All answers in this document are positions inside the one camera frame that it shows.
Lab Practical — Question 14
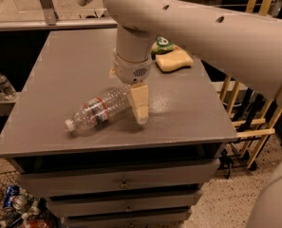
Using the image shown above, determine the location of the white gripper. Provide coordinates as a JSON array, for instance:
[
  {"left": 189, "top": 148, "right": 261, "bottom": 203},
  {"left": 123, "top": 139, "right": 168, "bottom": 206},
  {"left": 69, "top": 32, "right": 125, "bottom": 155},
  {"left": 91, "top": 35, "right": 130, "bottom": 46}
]
[{"left": 109, "top": 49, "right": 152, "bottom": 124}]

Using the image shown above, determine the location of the clear plastic water bottle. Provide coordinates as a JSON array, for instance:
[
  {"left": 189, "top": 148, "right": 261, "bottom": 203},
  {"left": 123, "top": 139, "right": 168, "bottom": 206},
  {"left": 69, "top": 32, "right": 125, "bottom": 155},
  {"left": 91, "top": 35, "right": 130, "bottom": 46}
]
[{"left": 65, "top": 85, "right": 130, "bottom": 131}]

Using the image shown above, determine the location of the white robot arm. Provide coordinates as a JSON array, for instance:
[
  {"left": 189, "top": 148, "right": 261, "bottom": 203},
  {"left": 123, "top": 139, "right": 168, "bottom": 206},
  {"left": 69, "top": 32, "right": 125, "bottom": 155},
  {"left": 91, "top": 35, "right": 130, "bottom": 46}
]
[{"left": 103, "top": 0, "right": 282, "bottom": 107}]

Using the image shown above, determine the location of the small background water bottle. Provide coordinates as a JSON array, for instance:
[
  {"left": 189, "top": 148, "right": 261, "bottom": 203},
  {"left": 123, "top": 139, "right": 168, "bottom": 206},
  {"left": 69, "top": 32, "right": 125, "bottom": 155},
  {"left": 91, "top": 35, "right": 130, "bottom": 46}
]
[{"left": 0, "top": 73, "right": 17, "bottom": 101}]

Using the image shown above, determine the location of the green snack bag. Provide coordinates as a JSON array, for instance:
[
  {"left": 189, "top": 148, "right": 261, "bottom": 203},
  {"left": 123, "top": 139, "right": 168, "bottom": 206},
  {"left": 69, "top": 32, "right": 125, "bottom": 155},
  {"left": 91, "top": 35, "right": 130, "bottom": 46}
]
[{"left": 151, "top": 36, "right": 179, "bottom": 55}]

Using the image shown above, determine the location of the yellow sponge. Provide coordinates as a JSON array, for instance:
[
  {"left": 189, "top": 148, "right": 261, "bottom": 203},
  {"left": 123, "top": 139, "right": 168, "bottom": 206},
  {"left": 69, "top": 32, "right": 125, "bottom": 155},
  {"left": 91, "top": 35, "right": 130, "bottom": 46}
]
[{"left": 156, "top": 50, "right": 194, "bottom": 73}]

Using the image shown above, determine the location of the grey drawer cabinet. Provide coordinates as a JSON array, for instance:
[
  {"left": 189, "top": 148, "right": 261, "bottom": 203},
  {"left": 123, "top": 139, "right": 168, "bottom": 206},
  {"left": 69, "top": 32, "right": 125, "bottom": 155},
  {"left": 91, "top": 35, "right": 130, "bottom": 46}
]
[{"left": 0, "top": 28, "right": 236, "bottom": 228}]

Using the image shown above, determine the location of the wooden folding rack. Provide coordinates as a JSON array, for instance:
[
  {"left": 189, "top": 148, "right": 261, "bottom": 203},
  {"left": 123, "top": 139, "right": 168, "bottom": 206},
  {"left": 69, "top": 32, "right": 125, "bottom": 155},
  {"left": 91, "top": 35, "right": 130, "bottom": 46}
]
[{"left": 219, "top": 0, "right": 282, "bottom": 179}]

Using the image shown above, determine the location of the blue soda can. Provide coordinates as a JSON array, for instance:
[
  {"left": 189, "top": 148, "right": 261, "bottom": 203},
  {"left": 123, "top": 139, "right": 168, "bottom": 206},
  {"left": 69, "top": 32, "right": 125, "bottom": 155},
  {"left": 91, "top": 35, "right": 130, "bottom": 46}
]
[{"left": 3, "top": 185, "right": 20, "bottom": 211}]

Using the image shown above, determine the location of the silver soda can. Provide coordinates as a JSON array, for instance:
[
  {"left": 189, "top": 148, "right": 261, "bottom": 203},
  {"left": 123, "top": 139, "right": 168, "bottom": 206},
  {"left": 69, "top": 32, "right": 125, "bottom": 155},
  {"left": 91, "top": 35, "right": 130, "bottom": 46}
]
[{"left": 12, "top": 195, "right": 28, "bottom": 210}]

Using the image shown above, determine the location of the metal railing frame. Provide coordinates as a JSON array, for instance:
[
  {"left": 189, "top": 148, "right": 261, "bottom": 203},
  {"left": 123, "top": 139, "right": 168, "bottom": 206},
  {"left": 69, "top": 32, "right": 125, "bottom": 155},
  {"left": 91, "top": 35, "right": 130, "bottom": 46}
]
[{"left": 0, "top": 0, "right": 117, "bottom": 31}]

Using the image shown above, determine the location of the black wire basket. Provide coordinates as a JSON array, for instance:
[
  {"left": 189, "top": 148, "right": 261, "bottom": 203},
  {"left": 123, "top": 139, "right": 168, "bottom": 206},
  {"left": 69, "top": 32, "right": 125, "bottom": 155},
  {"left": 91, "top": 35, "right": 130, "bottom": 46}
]
[{"left": 0, "top": 171, "right": 59, "bottom": 228}]

